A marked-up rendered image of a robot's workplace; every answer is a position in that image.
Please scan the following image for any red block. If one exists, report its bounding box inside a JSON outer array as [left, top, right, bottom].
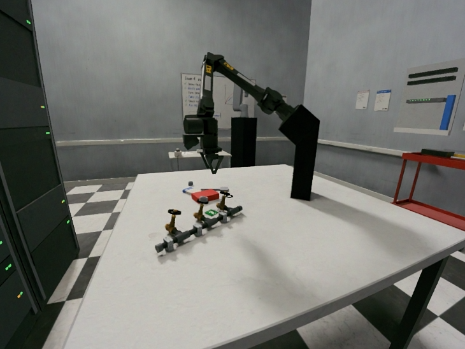
[[191, 189, 219, 202]]

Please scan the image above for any green tag with silver chain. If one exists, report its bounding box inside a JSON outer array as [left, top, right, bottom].
[[205, 209, 218, 217]]

